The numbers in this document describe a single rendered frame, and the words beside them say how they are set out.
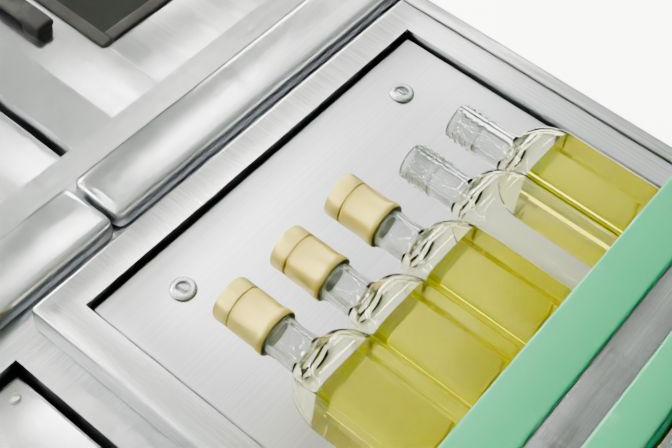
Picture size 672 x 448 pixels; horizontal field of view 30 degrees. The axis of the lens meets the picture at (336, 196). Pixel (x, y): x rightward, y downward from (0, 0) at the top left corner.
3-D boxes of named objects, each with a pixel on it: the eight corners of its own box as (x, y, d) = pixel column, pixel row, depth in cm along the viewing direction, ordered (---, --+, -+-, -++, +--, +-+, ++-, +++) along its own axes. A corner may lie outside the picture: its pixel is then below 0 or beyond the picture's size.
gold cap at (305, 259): (348, 278, 87) (300, 243, 89) (352, 249, 84) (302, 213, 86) (315, 310, 85) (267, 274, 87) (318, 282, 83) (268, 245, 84)
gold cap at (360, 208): (399, 225, 90) (352, 193, 91) (404, 196, 87) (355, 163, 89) (369, 256, 88) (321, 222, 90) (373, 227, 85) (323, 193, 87)
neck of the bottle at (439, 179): (472, 195, 91) (419, 160, 93) (478, 170, 89) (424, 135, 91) (448, 219, 90) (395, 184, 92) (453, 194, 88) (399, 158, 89)
